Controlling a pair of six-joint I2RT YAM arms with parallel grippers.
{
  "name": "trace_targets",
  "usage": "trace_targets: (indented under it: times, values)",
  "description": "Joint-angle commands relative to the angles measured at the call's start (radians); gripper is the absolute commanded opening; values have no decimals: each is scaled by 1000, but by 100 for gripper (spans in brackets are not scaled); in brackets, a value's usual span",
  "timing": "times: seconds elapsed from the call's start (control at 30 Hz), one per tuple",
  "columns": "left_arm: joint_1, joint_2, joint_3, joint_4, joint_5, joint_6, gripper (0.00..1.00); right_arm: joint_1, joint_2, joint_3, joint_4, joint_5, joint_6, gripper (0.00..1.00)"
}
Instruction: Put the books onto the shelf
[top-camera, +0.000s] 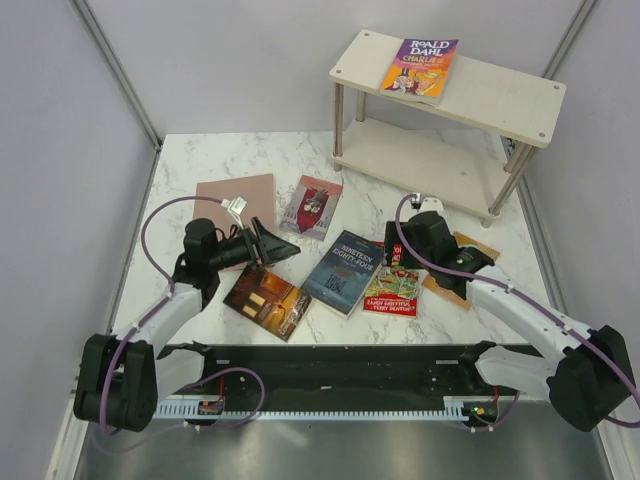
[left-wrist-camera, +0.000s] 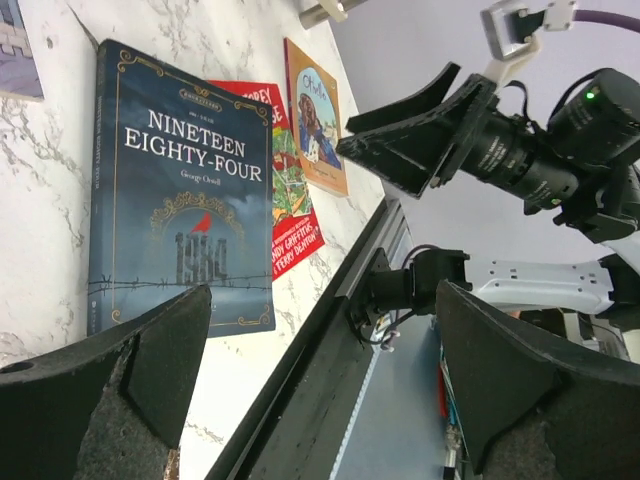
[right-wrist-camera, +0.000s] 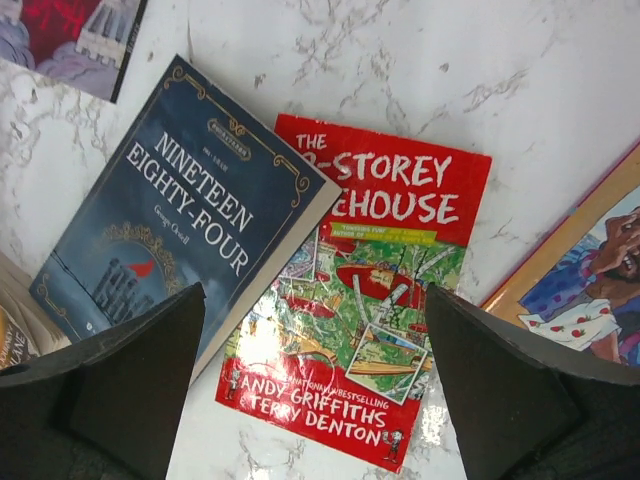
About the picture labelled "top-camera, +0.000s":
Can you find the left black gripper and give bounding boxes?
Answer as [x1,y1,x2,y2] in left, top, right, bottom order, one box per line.
[208,217,299,271]

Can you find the orange Othello book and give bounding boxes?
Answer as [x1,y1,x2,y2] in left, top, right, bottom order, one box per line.
[422,232,501,312]

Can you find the red 13-Storey Treehouse book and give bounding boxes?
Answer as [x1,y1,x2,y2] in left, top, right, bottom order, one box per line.
[363,244,421,318]

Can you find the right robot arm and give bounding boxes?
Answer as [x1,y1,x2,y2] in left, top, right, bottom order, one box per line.
[384,211,639,432]

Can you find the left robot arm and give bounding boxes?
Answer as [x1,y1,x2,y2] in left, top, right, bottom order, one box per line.
[73,218,301,434]

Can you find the dark brown Leonard book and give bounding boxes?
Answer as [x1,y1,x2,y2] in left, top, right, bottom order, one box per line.
[223,265,313,342]

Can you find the grey red illustrated book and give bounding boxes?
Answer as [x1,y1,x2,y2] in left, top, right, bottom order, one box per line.
[280,175,343,241]

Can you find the white two-tier shelf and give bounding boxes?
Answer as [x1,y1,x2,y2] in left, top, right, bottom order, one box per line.
[330,30,566,227]

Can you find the Roald Dahl Charlie book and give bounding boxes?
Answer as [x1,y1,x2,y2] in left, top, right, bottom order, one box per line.
[379,39,459,105]

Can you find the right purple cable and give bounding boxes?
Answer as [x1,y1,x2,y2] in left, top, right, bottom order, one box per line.
[394,194,640,429]

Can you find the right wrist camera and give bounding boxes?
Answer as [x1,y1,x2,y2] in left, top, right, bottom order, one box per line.
[410,193,444,215]

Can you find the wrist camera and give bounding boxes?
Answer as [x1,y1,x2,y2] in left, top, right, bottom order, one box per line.
[410,193,444,215]
[221,196,248,229]

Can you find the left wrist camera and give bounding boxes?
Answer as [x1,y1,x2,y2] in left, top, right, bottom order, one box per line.
[221,196,248,229]

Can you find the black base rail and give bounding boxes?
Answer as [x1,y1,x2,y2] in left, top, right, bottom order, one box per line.
[180,343,514,411]

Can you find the white slotted cable duct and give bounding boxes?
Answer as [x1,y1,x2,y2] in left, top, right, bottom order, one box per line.
[152,395,498,424]

